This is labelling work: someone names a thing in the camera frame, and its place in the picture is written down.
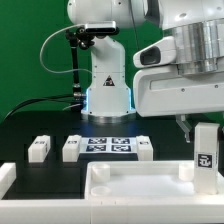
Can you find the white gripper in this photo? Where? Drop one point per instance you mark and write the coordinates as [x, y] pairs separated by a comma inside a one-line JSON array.
[[161, 91]]

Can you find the white desk top tray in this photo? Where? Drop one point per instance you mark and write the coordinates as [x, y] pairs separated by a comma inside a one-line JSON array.
[[147, 180]]

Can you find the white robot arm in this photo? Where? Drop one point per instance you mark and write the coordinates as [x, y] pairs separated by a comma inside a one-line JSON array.
[[182, 73]]

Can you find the fiducial marker sheet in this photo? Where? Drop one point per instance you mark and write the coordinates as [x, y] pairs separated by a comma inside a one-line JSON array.
[[108, 145]]

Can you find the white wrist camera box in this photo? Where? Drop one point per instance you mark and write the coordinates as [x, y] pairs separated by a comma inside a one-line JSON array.
[[162, 52]]

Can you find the grey depth camera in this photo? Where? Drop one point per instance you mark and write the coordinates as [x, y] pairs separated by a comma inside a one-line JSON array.
[[101, 28]]

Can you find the white front rail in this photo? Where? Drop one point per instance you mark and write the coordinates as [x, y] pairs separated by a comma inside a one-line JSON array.
[[89, 212]]

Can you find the white left rail block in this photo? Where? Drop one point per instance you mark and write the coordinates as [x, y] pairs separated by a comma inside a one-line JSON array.
[[7, 177]]

